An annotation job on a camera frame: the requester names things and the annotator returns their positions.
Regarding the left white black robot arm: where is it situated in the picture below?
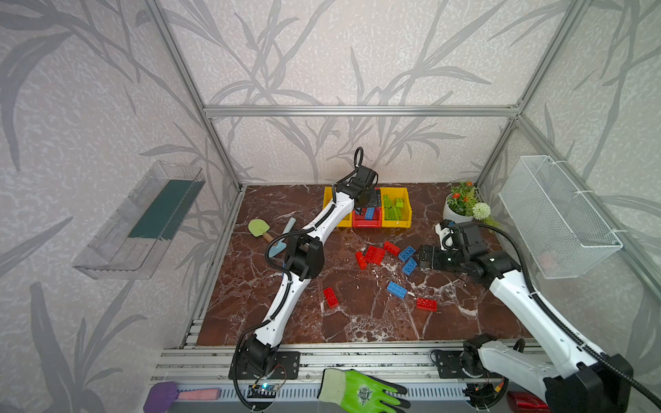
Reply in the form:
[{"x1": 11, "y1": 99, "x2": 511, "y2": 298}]
[{"x1": 229, "y1": 165, "x2": 378, "y2": 380}]

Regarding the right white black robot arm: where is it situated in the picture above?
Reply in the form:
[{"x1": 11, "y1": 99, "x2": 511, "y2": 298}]
[{"x1": 414, "y1": 220, "x2": 660, "y2": 412}]

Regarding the right yellow bin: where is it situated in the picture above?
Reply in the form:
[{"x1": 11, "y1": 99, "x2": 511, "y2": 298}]
[{"x1": 380, "y1": 188, "x2": 412, "y2": 228}]

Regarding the yellow bin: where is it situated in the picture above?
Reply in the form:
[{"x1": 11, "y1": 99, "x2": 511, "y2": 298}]
[
  {"x1": 380, "y1": 188, "x2": 412, "y2": 228},
  {"x1": 324, "y1": 187, "x2": 356, "y2": 229}
]

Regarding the red middle bin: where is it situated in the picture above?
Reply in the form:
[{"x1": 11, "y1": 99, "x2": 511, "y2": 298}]
[{"x1": 352, "y1": 188, "x2": 382, "y2": 228}]

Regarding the red lego top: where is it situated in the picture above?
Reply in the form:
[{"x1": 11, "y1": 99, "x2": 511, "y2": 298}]
[{"x1": 383, "y1": 242, "x2": 401, "y2": 256}]

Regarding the left yellow bin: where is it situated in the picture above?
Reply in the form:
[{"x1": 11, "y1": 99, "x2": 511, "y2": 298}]
[{"x1": 324, "y1": 187, "x2": 356, "y2": 229}]

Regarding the white potted flower plant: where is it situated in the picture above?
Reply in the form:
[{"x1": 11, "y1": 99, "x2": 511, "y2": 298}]
[{"x1": 443, "y1": 182, "x2": 499, "y2": 227}]

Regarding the red lego center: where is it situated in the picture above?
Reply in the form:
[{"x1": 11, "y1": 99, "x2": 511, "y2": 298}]
[{"x1": 364, "y1": 245, "x2": 386, "y2": 265}]

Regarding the red lego front right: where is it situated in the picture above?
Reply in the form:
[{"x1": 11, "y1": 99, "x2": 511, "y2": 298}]
[{"x1": 416, "y1": 298, "x2": 438, "y2": 313}]

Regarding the red lego upright narrow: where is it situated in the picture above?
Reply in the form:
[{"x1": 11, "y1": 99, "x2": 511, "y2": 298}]
[{"x1": 356, "y1": 251, "x2": 368, "y2": 270}]

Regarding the teal toy trowel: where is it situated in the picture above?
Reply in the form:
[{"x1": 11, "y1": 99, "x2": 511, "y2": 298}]
[{"x1": 269, "y1": 218, "x2": 296, "y2": 258}]

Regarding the red lego front left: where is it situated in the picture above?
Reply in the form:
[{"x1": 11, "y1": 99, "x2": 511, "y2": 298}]
[{"x1": 323, "y1": 287, "x2": 339, "y2": 309}]

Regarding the green toy spade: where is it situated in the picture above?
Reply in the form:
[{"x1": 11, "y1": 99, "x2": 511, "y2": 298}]
[{"x1": 248, "y1": 219, "x2": 274, "y2": 243}]

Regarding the green work glove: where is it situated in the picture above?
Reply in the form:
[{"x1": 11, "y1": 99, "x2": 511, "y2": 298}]
[{"x1": 318, "y1": 368, "x2": 411, "y2": 413}]

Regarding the red metallic tool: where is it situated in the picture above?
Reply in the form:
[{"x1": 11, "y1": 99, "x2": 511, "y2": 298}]
[{"x1": 507, "y1": 392, "x2": 551, "y2": 413}]

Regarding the green circuit board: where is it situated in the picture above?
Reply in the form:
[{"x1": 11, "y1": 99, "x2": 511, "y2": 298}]
[{"x1": 247, "y1": 383, "x2": 280, "y2": 399}]

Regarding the purple pink brush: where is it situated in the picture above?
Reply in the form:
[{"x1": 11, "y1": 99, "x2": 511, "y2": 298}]
[{"x1": 143, "y1": 381, "x2": 220, "y2": 413}]

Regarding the white wire mesh basket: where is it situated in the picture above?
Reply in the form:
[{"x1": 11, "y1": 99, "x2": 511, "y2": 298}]
[{"x1": 499, "y1": 155, "x2": 623, "y2": 280}]

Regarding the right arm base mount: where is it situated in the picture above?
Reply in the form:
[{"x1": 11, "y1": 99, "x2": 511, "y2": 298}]
[{"x1": 430, "y1": 349, "x2": 504, "y2": 381}]

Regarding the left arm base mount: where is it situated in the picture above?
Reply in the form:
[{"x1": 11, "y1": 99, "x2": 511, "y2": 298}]
[{"x1": 228, "y1": 351, "x2": 301, "y2": 380}]

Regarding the clear plastic wall shelf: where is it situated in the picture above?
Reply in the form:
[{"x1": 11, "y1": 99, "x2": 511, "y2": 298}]
[{"x1": 72, "y1": 161, "x2": 206, "y2": 280}]

